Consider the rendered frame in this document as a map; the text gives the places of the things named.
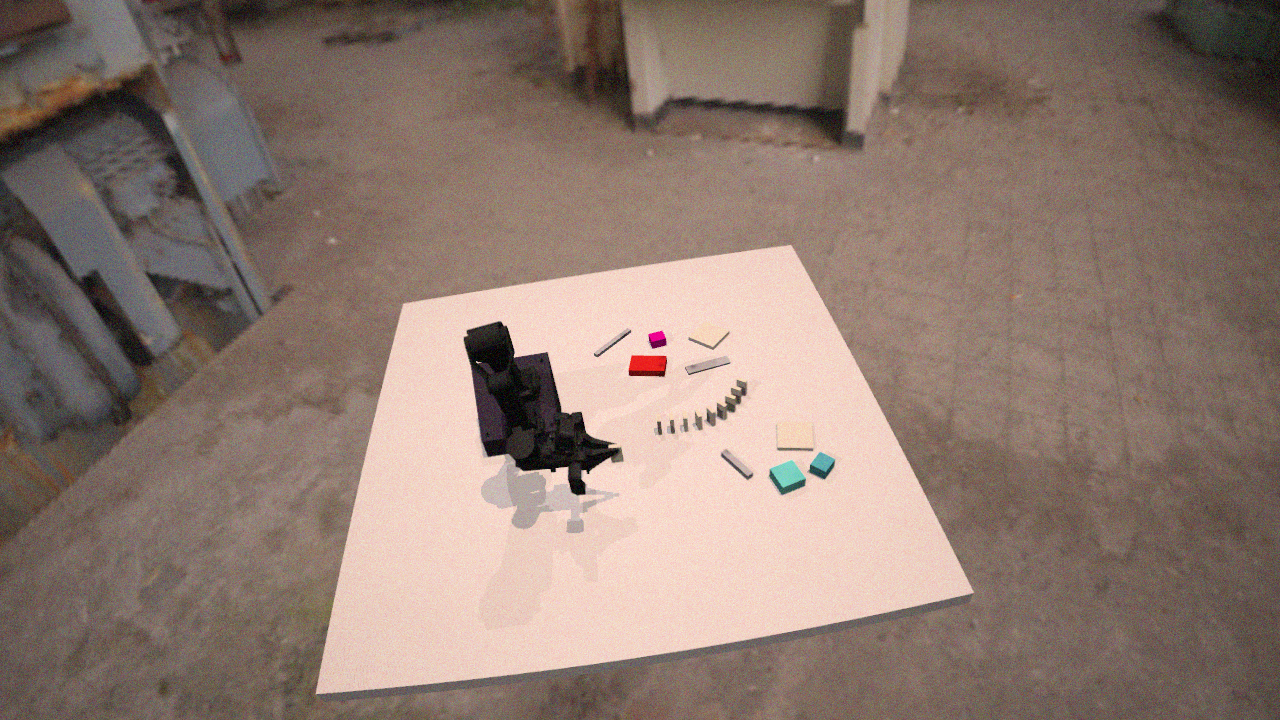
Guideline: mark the small teal block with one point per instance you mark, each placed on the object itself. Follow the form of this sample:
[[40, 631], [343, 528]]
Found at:
[[822, 465]]

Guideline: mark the teal rectangular block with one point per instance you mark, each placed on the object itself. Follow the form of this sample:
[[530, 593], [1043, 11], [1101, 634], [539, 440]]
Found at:
[[787, 477]]

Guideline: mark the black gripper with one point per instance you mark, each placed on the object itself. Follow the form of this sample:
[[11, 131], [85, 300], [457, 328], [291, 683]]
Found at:
[[587, 452]]

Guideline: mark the white flat bar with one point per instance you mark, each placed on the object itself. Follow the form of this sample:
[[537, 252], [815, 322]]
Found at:
[[706, 365]]

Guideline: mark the red rectangular block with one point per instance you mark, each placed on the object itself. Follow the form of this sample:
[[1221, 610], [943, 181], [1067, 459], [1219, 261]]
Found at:
[[647, 365]]

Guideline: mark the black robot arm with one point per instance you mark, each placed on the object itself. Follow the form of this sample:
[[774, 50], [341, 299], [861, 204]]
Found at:
[[512, 388]]

